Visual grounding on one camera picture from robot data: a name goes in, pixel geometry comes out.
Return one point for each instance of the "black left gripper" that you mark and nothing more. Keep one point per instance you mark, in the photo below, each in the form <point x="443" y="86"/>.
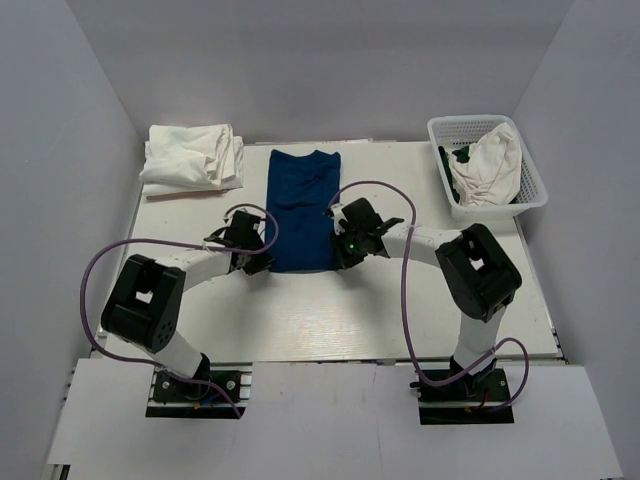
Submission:
<point x="261" y="264"/>

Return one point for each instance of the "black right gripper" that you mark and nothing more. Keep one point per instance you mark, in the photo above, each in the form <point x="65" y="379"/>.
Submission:
<point x="342" y="259"/>

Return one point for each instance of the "blue Mickey print t-shirt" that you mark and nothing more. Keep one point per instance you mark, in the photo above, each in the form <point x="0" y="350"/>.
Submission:
<point x="299" y="189"/>

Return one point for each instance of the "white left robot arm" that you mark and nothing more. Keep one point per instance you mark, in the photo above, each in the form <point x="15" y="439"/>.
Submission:
<point x="144" y="305"/>

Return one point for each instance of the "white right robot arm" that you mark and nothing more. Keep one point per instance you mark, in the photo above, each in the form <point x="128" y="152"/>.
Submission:
<point x="481" y="278"/>

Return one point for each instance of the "folded white t-shirt lower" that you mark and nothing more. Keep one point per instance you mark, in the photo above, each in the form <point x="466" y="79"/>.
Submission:
<point x="231" y="173"/>

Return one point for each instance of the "dark green garment in basket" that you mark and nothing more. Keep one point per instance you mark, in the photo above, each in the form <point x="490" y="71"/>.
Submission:
<point x="460" y="156"/>

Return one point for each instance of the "white plastic laundry basket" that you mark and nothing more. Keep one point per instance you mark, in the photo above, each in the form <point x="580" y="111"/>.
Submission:
<point x="454" y="132"/>

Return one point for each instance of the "crumpled white t-shirt in basket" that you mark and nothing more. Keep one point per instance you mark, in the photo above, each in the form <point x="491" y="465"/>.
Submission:
<point x="493" y="174"/>

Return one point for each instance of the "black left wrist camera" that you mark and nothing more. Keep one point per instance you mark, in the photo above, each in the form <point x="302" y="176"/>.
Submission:
<point x="241" y="232"/>

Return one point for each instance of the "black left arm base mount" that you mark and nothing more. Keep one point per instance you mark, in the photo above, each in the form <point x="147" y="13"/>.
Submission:
<point x="170" y="399"/>

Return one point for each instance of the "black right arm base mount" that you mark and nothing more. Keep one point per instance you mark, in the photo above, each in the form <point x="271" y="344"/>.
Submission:
<point x="455" y="405"/>

